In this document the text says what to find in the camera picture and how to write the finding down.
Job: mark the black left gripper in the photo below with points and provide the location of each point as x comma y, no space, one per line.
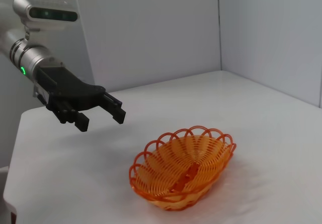
73,90

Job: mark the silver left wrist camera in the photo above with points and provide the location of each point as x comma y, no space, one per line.
50,13

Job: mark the orange woven plastic basket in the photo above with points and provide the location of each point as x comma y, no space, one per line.
183,168

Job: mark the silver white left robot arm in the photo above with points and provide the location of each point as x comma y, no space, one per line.
30,58

